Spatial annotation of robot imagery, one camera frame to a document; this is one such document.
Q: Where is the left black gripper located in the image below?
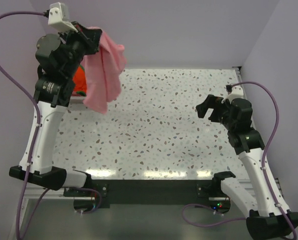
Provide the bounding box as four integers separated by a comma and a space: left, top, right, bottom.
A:
58, 20, 102, 78

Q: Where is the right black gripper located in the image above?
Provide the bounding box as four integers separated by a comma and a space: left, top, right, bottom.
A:
196, 94, 235, 131

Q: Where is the pink t shirt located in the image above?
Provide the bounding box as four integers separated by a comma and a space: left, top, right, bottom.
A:
81, 31, 127, 114

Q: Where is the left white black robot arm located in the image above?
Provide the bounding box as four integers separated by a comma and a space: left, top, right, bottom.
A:
9, 22, 102, 196

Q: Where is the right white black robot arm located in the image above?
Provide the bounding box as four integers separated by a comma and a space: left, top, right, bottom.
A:
196, 94, 298, 240

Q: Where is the orange t shirt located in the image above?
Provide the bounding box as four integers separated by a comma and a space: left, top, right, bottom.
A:
72, 65, 87, 97

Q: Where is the white plastic basket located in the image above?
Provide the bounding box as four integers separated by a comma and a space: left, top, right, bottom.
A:
68, 96, 85, 107

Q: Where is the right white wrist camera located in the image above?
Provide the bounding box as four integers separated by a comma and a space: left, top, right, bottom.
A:
222, 85, 244, 103

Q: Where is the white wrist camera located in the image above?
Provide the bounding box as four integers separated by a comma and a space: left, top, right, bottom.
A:
222, 85, 244, 103
47, 2, 77, 33

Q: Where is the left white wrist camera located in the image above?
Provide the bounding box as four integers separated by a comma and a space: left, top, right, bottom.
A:
47, 2, 77, 33

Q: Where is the aluminium frame rail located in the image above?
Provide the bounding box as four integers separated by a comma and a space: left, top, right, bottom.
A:
232, 66, 242, 83

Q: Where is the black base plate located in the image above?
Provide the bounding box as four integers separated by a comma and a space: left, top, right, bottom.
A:
63, 179, 231, 214

